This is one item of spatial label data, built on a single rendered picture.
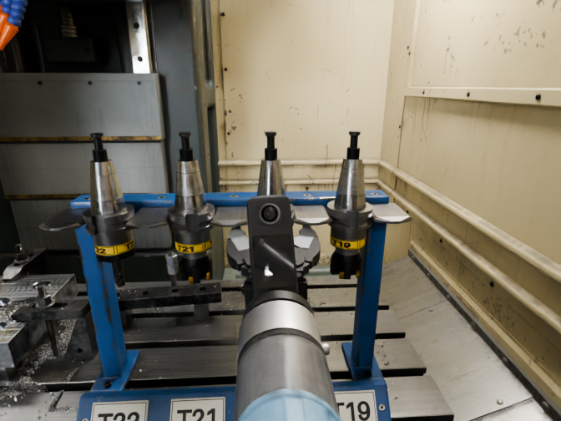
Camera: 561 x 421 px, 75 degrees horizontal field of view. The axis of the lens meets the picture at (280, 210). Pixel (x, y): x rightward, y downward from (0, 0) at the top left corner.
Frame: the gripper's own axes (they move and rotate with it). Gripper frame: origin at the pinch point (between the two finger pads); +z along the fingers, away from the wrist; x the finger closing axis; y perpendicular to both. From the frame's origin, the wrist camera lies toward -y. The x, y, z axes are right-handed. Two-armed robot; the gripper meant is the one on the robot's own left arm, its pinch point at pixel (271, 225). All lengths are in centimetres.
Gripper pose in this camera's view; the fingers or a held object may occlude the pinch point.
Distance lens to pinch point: 52.7
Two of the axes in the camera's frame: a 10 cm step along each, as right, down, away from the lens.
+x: 10.0, -0.3, 0.5
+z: -0.6, -3.7, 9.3
